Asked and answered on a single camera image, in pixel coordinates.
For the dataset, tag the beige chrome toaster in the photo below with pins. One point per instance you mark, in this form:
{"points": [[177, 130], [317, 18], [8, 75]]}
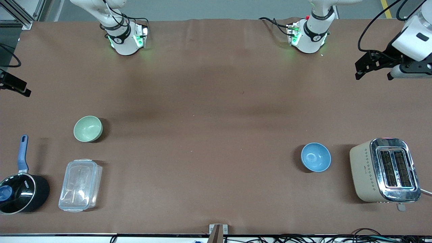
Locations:
{"points": [[368, 172]]}

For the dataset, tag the glass lid blue knob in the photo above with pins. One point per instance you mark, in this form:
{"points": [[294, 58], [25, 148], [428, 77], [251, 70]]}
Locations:
{"points": [[18, 194]]}

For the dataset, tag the green bowl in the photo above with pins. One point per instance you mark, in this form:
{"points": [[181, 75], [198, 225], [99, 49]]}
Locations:
{"points": [[87, 129]]}

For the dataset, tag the brown table mat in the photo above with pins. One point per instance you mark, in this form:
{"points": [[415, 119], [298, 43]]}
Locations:
{"points": [[216, 84]]}

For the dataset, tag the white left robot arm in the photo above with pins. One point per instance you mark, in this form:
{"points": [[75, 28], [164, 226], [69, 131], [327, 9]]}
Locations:
{"points": [[312, 37]]}

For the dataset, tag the brown camera post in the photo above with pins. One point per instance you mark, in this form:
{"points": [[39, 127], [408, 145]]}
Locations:
{"points": [[216, 234]]}

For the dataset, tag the blue bowl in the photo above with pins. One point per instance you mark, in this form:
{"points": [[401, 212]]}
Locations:
{"points": [[316, 157]]}

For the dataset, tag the clear plastic food container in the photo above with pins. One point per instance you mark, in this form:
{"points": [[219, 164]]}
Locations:
{"points": [[80, 185]]}

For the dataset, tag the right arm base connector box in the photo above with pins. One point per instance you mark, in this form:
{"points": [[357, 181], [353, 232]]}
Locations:
{"points": [[141, 35]]}

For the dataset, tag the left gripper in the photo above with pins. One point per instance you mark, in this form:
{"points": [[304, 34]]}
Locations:
{"points": [[387, 55]]}

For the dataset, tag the metal table edge bracket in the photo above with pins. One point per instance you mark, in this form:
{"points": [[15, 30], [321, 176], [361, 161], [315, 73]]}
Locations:
{"points": [[225, 229]]}

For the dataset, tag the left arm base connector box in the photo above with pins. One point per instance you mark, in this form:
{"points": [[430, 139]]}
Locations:
{"points": [[293, 33]]}

